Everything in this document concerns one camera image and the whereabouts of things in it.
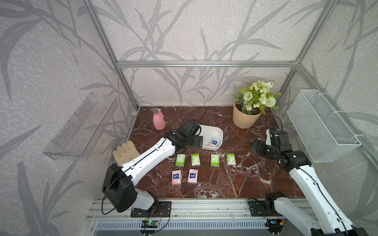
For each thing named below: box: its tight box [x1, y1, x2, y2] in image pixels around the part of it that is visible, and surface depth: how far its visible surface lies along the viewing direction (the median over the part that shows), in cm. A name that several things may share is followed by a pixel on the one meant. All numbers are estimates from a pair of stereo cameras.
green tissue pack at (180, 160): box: [175, 153, 187, 168], surface depth 91 cm
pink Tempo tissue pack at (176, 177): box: [171, 170, 182, 186], surface depth 84 cm
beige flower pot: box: [232, 98, 262, 129], surface depth 98 cm
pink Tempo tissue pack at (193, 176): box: [187, 168, 199, 185], surface depth 84 cm
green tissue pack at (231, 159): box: [226, 152, 237, 165], surface depth 91 cm
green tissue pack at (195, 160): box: [190, 153, 201, 167], surface depth 90 cm
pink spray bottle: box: [150, 107, 166, 131], surface depth 102 cm
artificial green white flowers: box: [235, 78, 283, 116], surface depth 88 cm
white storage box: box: [195, 124, 224, 151], surface depth 102 cm
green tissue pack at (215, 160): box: [210, 153, 221, 168], surface depth 90 cm
